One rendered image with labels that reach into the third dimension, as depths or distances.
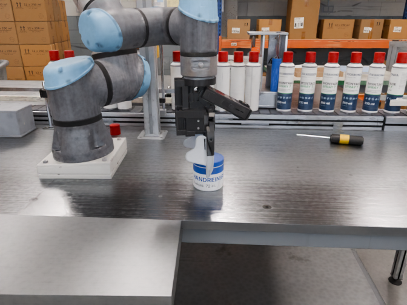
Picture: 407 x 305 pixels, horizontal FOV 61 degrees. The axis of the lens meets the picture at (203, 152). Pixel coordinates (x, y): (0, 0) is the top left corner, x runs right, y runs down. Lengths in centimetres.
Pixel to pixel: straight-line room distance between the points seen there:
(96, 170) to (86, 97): 18
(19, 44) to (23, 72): 33
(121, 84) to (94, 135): 14
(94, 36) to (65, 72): 19
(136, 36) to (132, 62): 23
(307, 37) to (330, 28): 33
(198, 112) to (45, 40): 396
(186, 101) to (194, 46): 11
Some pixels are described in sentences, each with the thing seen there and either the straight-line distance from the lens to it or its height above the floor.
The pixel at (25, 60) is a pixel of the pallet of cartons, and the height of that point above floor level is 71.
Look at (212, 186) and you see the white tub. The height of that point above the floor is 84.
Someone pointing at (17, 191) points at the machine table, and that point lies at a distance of 88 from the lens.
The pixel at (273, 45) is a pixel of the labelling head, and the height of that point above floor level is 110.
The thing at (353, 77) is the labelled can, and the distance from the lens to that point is 128.
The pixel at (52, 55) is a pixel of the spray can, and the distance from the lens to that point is 134.
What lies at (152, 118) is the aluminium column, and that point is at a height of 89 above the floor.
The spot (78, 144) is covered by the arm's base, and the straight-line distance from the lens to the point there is 86.
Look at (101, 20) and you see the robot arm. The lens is 66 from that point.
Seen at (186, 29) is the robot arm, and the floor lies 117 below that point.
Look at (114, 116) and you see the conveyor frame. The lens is 127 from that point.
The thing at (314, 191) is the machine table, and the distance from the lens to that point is 81.
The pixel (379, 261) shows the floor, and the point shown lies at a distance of 210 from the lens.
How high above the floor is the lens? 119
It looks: 22 degrees down
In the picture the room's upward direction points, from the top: straight up
